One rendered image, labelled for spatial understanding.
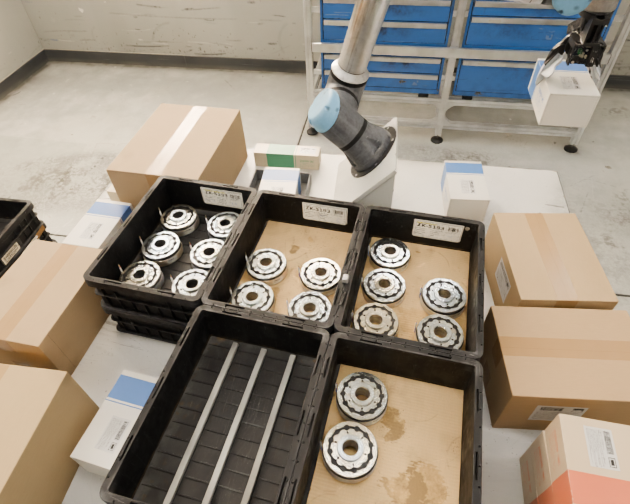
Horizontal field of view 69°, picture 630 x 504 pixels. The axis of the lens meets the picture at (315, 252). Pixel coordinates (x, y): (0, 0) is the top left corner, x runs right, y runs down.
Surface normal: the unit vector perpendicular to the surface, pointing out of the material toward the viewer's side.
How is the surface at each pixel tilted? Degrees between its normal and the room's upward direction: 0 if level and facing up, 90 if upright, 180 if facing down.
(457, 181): 0
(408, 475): 0
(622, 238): 0
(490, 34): 90
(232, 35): 90
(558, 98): 90
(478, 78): 90
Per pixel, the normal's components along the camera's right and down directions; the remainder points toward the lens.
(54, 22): -0.17, 0.73
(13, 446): -0.04, -0.68
